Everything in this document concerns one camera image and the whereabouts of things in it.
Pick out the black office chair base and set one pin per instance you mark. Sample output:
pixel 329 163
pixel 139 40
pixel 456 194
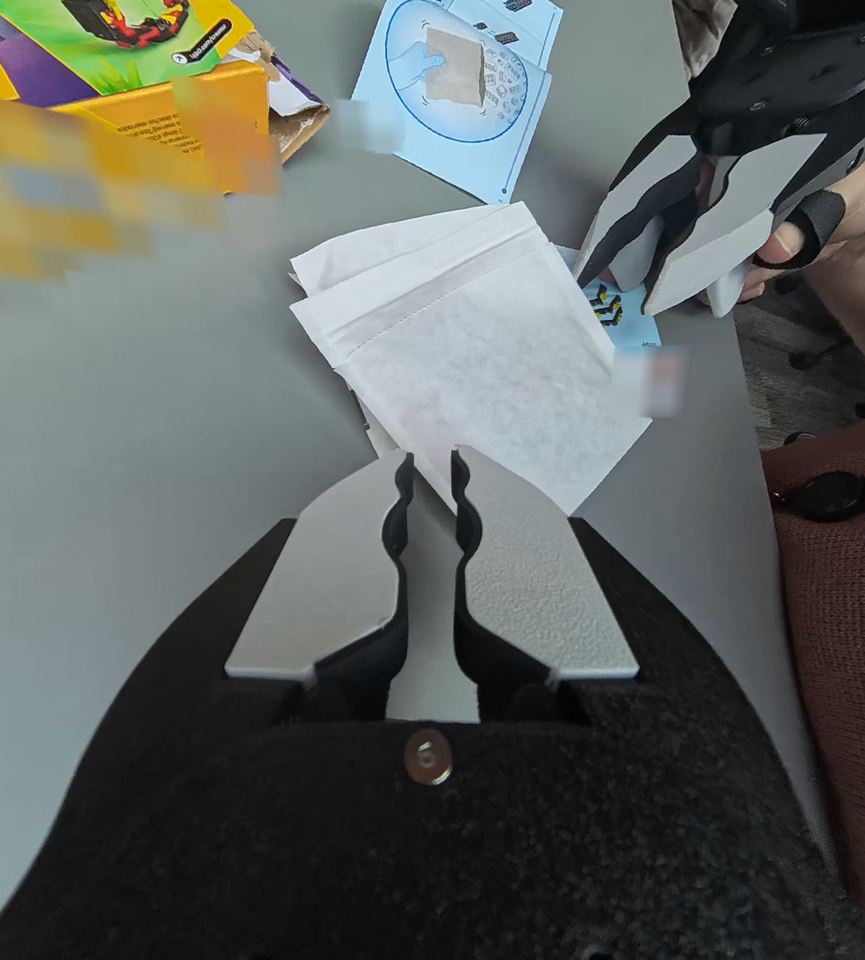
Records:
pixel 804 358

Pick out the brown fuzzy cloth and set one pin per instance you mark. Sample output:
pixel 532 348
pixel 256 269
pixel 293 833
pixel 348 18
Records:
pixel 702 37

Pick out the red-brown knit sweater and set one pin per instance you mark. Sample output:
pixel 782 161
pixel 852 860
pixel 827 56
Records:
pixel 852 675

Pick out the colourful cardboard toy box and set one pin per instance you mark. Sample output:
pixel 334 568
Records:
pixel 102 45

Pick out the white paper bag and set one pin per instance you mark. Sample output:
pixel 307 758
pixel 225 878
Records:
pixel 477 375
pixel 417 247

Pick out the black badge reel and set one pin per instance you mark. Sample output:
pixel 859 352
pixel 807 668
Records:
pixel 830 495

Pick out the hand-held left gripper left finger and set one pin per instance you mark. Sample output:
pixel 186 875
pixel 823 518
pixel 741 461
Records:
pixel 320 585

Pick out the blue booklet with red logo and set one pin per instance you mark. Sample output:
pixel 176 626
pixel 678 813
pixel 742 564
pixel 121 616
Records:
pixel 631 326

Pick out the blue building instruction booklet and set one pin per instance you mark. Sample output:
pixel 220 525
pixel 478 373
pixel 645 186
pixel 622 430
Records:
pixel 477 75

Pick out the grey desk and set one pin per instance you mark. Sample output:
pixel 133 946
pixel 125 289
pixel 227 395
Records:
pixel 140 450

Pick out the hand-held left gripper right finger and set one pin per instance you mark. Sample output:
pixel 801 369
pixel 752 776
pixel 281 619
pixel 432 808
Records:
pixel 545 592

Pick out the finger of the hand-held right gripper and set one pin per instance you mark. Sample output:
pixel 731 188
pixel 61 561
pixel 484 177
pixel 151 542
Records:
pixel 642 187
pixel 770 176

